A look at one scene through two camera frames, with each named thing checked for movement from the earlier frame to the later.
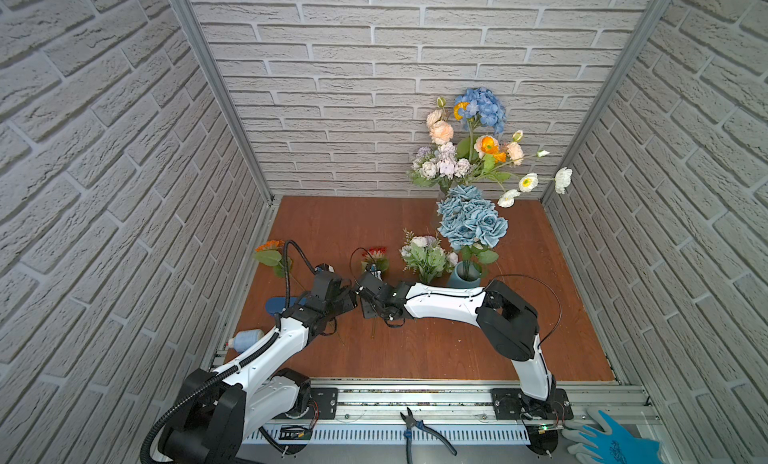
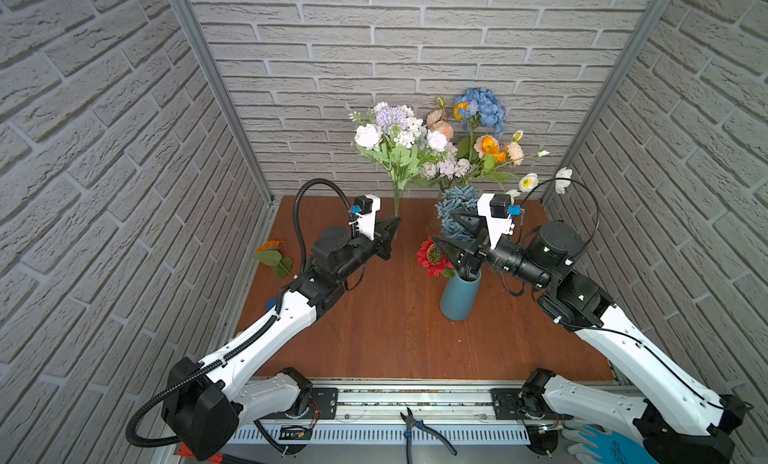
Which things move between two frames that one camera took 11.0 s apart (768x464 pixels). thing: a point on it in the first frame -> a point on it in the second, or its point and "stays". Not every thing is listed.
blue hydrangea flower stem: (483, 107) stays
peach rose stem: (441, 130) stays
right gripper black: (367, 310) -> (488, 254)
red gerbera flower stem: (376, 256) -> (434, 260)
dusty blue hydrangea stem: (469, 222) stays
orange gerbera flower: (272, 254) stays
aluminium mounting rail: (437, 415) stays
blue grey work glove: (599, 447) stays
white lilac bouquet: (425, 258) -> (398, 140)
